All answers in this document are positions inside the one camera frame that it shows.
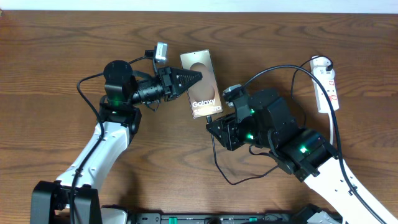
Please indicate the white power strip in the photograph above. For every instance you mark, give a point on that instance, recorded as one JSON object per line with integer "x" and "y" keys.
{"x": 322, "y": 69}

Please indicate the gold Samsung Galaxy smartphone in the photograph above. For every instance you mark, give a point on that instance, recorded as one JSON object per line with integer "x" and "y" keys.
{"x": 204, "y": 96}

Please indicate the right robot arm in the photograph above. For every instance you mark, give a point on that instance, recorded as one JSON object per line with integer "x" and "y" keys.
{"x": 264, "y": 120}

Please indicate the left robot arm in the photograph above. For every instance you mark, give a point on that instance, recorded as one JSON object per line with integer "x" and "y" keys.
{"x": 74, "y": 196}

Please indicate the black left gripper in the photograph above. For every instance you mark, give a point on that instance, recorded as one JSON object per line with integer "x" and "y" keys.
{"x": 171, "y": 76}

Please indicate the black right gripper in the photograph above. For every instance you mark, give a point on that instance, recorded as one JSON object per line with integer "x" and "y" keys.
{"x": 229, "y": 124}

